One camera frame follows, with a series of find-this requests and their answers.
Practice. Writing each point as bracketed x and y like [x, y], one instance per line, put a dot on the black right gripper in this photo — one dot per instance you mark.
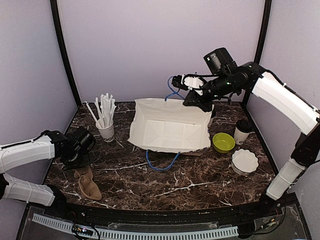
[192, 98]

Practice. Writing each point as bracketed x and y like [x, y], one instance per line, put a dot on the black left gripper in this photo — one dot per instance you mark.
[85, 162]

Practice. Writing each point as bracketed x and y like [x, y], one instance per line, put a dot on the brown cardboard cup carrier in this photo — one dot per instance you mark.
[88, 188]

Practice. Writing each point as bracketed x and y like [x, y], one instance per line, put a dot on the checkered blue paper bag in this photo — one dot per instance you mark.
[166, 125]

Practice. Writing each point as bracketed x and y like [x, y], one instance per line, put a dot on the white paper coffee cup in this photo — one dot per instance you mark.
[213, 114]

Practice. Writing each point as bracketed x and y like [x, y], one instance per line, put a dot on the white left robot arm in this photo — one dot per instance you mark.
[72, 149]

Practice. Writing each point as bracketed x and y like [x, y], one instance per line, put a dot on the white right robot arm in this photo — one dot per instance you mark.
[306, 117]

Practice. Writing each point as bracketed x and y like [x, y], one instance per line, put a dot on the white cup holding straws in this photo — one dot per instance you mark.
[108, 133]

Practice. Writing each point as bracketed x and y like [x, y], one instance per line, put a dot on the lime green bowl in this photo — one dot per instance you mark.
[223, 142]

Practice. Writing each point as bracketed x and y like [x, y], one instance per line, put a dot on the bundle of white straws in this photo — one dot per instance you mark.
[105, 108]

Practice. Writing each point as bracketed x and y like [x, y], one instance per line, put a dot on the white wrapped straw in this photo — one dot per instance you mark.
[92, 114]

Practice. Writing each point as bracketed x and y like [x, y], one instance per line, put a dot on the white scalloped ceramic bowl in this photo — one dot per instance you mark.
[244, 162]

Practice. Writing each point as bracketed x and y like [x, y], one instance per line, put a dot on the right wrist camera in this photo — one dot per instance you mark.
[220, 64]

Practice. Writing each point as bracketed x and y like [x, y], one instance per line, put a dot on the grey slotted cable duct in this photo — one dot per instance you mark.
[119, 231]

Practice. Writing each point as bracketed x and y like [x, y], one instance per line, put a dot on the black front table rail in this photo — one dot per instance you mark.
[224, 215]

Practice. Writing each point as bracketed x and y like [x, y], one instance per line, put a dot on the black right frame post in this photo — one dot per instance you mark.
[260, 45]

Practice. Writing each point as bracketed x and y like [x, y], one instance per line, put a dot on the black frame post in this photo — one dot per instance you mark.
[260, 45]
[63, 51]

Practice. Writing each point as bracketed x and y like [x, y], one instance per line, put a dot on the black left frame post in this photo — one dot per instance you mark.
[63, 51]

